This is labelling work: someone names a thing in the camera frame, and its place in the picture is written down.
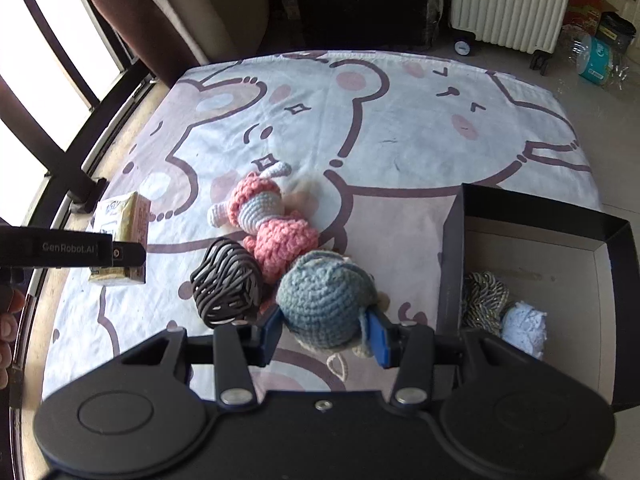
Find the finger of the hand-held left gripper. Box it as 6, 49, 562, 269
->
112, 241, 149, 267

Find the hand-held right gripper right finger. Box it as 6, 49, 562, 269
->
366, 309, 548, 407

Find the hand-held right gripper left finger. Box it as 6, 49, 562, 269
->
120, 305, 286, 407

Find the yellow tissue pack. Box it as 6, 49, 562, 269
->
89, 191, 152, 286

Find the blue crochet pouch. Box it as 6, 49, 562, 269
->
275, 251, 392, 382

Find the black striped woven ball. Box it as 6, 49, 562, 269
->
189, 237, 265, 329

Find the pink crochet doll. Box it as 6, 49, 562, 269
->
207, 161, 321, 286

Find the black cardboard box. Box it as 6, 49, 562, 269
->
436, 182, 640, 414

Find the striped rope bundle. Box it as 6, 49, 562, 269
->
462, 271, 511, 334

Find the light blue lace cloth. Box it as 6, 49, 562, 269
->
500, 301, 549, 361

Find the person's left hand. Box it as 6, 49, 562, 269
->
0, 287, 27, 367

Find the black window railing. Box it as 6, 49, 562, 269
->
0, 0, 157, 311

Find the cartoon printed blanket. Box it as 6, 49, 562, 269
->
42, 50, 604, 402

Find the brown curtain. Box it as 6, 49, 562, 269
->
66, 0, 274, 89

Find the black equipment case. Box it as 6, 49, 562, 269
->
295, 0, 452, 47

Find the large teal-label water bottle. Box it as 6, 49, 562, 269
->
562, 30, 637, 90

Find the white ribbed suitcase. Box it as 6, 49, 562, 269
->
447, 0, 579, 72

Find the black trash bin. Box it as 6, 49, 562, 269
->
595, 11, 637, 57

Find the red carton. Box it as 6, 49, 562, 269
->
562, 0, 604, 37

